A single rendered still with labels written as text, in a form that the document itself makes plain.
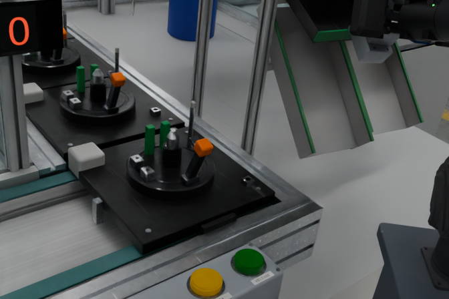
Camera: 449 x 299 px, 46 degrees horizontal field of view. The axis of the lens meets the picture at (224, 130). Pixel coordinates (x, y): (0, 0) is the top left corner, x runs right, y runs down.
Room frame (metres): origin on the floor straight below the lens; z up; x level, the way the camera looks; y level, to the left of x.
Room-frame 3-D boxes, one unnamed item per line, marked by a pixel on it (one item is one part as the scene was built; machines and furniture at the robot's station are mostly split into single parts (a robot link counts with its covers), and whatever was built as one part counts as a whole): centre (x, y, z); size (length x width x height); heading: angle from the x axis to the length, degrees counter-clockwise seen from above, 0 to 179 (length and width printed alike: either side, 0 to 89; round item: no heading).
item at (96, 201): (0.62, 0.17, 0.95); 0.01 x 0.01 x 0.04; 41
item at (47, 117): (0.90, 0.25, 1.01); 0.24 x 0.24 x 0.13; 41
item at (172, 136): (0.71, 0.08, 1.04); 0.02 x 0.02 x 0.03
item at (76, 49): (1.08, 0.41, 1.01); 0.24 x 0.24 x 0.13; 41
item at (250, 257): (0.53, -0.05, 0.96); 0.04 x 0.04 x 0.02
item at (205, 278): (0.49, 0.00, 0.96); 0.04 x 0.04 x 0.02
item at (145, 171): (0.66, 0.11, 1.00); 0.02 x 0.01 x 0.02; 41
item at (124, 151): (0.71, 0.08, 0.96); 0.24 x 0.24 x 0.02; 41
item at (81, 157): (0.72, 0.21, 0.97); 0.05 x 0.05 x 0.04; 41
